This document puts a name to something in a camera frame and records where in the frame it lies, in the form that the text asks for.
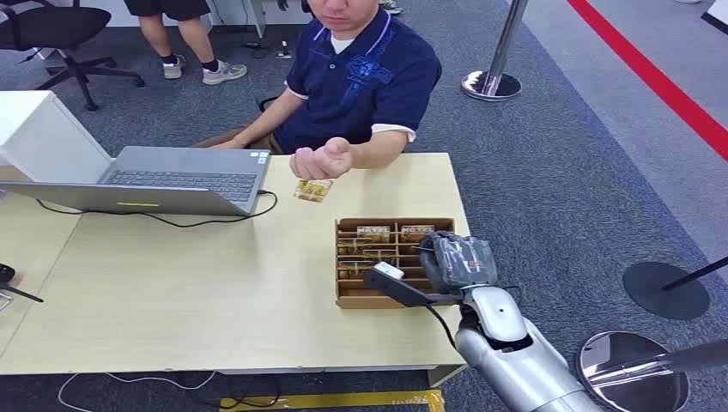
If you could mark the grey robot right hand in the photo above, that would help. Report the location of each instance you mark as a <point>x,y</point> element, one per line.
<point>458,264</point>

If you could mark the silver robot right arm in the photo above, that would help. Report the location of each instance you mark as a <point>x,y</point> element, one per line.
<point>512,358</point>

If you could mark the person's left forearm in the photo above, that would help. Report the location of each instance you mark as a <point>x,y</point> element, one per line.
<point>378,150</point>

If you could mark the person's right forearm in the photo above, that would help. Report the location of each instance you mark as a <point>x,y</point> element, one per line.
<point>267,122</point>

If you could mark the hotel card in sleeve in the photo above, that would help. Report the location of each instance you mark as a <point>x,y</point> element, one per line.
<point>416,231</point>
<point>373,232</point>

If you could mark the gold card with band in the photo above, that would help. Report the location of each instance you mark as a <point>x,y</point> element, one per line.
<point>355,268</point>
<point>354,245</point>

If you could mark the cardboard divided card box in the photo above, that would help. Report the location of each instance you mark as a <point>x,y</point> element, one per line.
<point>352,298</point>

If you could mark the gold hotel card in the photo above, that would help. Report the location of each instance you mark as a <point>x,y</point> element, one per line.
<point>313,190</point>

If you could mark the person's left hand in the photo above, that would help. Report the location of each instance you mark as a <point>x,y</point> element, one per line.
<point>318,162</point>

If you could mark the seated person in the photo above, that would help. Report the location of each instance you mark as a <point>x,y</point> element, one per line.
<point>364,74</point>

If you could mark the standing person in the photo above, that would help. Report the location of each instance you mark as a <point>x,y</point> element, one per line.
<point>170,23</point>

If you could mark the yellow floor tape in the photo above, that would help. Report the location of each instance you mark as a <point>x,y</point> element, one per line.
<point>341,400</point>

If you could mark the chrome stanchion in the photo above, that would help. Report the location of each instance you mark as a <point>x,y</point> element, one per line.
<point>620,364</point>
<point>493,79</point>

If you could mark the black stanchion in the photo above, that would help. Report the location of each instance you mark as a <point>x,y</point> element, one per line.
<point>662,293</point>

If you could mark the floor power strip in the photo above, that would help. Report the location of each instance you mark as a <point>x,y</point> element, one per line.
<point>283,51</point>

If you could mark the grey laptop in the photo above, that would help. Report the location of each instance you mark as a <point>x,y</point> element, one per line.
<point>188,170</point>

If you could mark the white sign board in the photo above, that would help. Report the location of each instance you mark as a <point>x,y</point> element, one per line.
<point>718,14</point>

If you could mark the white box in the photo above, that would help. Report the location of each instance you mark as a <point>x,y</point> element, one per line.
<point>40,136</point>

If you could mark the black desk device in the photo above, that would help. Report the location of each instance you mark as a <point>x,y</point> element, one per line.
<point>6,276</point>

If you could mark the black office chair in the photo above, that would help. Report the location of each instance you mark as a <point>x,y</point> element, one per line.
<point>62,25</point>

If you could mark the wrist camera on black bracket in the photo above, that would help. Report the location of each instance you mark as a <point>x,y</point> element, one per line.
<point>398,287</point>

